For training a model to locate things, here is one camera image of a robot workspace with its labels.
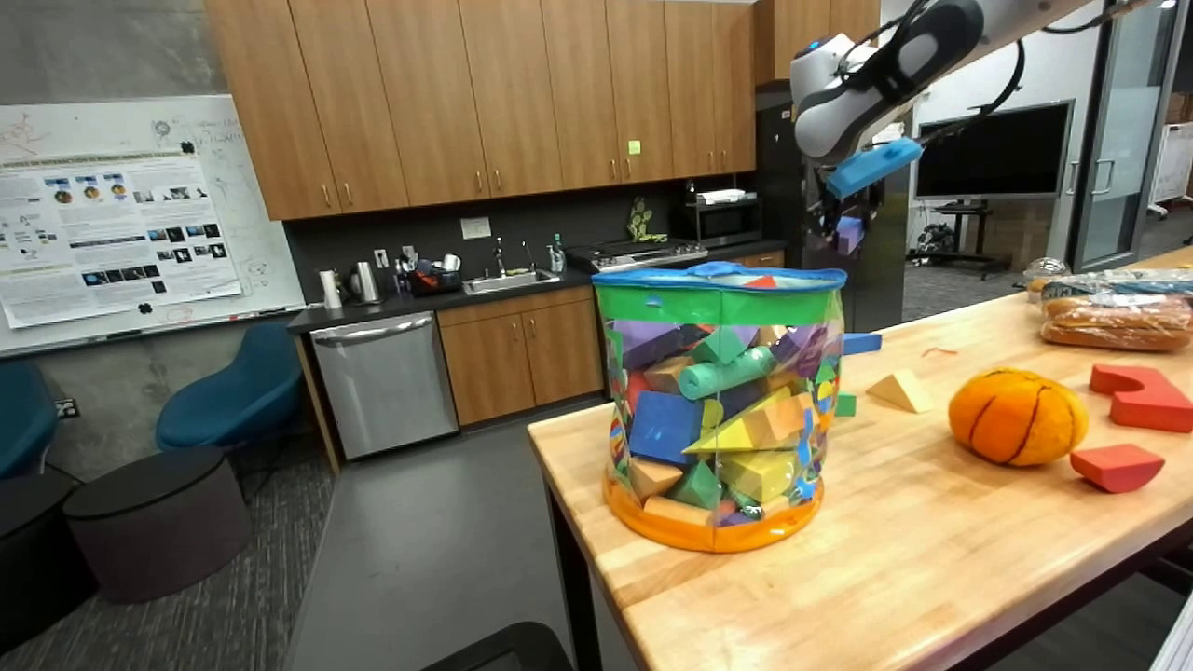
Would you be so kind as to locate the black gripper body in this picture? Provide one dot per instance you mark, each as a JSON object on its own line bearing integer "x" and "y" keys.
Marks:
{"x": 825, "y": 207}

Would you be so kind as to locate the purple foam arch block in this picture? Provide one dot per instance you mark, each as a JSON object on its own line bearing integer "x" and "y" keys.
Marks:
{"x": 850, "y": 234}

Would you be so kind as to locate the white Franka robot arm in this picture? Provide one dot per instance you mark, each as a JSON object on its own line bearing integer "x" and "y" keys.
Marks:
{"x": 895, "y": 62}

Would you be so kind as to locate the clear toy bag with blocks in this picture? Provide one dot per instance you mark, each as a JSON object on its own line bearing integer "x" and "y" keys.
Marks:
{"x": 713, "y": 413}

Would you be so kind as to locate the clear plastic food bag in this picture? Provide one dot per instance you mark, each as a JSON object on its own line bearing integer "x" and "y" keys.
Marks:
{"x": 1118, "y": 280}

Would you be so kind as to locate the black refrigerator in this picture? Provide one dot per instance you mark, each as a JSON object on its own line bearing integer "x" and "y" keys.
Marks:
{"x": 775, "y": 189}

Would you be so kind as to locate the long blue foam wedge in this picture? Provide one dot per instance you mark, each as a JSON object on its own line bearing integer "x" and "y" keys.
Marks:
{"x": 862, "y": 344}

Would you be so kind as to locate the black microwave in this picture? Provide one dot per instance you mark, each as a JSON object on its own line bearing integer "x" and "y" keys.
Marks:
{"x": 719, "y": 213}

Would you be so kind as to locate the tan wooden block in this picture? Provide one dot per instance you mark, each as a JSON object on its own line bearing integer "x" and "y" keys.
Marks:
{"x": 895, "y": 397}

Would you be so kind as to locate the black television on stand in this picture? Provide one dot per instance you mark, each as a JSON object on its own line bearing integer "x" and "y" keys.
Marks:
{"x": 994, "y": 152}

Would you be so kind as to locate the green countertop decoration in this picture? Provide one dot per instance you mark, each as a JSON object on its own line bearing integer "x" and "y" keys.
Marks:
{"x": 642, "y": 224}

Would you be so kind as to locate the orange plush basketball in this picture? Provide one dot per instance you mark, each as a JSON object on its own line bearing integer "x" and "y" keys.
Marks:
{"x": 1015, "y": 419}

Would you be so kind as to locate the bagged bread loaf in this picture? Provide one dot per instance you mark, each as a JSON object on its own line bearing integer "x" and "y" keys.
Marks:
{"x": 1117, "y": 321}

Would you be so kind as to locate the dish soap bottle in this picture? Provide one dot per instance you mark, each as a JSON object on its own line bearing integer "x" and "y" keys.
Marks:
{"x": 558, "y": 254}

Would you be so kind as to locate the glass door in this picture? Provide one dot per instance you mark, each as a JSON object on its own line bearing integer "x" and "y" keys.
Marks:
{"x": 1118, "y": 135}

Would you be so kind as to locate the red foam arch block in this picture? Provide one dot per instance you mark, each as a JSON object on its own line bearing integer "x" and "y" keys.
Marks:
{"x": 1151, "y": 400}

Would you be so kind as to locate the wooden lower kitchen cabinets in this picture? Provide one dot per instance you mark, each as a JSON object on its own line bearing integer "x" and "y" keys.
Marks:
{"x": 524, "y": 357}

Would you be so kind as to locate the wooden kitchen cabinets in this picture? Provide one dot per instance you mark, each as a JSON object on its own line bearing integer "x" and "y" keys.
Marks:
{"x": 487, "y": 100}
{"x": 524, "y": 357}

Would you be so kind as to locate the kitchen sink faucet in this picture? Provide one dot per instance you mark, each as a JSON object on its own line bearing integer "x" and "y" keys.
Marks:
{"x": 499, "y": 260}

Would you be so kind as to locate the small red foam block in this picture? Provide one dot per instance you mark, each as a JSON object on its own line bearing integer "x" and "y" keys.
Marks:
{"x": 1117, "y": 466}

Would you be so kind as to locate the wooden upper kitchen cabinets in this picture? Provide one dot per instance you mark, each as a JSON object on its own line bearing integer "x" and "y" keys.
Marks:
{"x": 487, "y": 100}

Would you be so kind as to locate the dish rack with dishes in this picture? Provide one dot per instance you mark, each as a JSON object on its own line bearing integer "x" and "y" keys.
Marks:
{"x": 431, "y": 272}

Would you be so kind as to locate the white cylindrical container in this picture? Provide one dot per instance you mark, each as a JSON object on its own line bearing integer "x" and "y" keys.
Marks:
{"x": 366, "y": 280}
{"x": 328, "y": 292}

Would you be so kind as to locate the stainless steel dishwasher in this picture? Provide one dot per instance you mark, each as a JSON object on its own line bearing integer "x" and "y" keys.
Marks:
{"x": 383, "y": 386}

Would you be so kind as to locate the black chair back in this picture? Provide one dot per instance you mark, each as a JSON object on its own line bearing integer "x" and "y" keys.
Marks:
{"x": 506, "y": 651}

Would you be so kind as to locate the blue lounge chair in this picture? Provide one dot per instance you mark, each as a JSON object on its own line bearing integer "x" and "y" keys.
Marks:
{"x": 237, "y": 397}
{"x": 23, "y": 423}

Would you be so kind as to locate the whiteboard with papers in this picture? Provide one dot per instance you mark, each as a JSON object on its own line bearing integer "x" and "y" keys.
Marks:
{"x": 124, "y": 224}

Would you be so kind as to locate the dark grey round ottoman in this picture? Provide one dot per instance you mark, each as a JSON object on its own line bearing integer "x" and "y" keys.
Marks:
{"x": 153, "y": 522}
{"x": 38, "y": 561}

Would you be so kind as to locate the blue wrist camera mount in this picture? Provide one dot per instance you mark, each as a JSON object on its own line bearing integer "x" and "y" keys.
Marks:
{"x": 873, "y": 168}

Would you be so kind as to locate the white wall outlet plate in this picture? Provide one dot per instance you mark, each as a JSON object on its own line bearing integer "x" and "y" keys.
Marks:
{"x": 475, "y": 230}

